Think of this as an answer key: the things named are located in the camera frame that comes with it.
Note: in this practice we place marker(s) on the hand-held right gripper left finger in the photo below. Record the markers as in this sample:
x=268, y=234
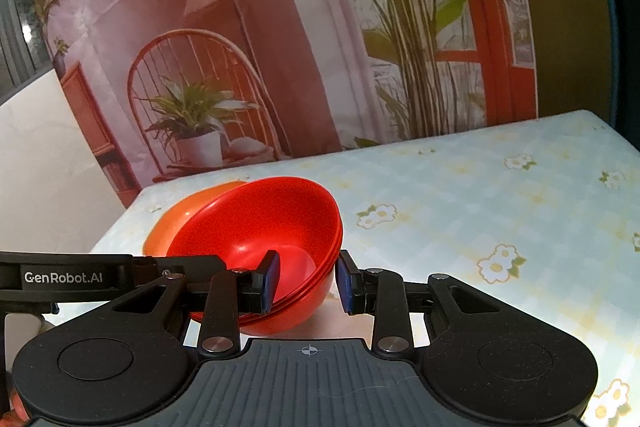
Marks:
x=270, y=279

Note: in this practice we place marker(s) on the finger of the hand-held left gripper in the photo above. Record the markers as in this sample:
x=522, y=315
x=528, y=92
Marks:
x=192, y=263

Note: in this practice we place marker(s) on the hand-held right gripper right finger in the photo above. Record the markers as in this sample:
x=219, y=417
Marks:
x=344, y=284

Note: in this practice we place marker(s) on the red bowl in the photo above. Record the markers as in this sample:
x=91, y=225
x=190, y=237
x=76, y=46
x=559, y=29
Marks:
x=260, y=227
x=295, y=319

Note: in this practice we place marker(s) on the orange square plate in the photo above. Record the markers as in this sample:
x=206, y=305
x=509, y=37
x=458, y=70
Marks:
x=182, y=217

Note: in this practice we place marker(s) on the floral checked tablecloth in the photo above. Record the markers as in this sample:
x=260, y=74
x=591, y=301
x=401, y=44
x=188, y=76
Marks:
x=475, y=207

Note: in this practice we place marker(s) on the printed backdrop cloth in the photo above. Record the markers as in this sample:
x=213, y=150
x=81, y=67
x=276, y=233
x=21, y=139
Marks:
x=300, y=32

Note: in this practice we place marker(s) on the dark window frame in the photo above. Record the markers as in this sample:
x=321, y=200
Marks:
x=20, y=7

